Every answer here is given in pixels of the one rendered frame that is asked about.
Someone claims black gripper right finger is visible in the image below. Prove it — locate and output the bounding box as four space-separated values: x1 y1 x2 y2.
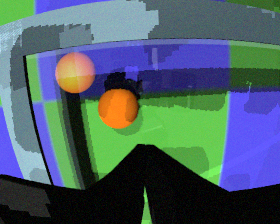
144 144 280 224

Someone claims clear low glass wall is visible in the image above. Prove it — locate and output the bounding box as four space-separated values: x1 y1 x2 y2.
26 39 280 189

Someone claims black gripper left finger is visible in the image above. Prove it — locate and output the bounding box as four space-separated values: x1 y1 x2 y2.
0 143 148 224

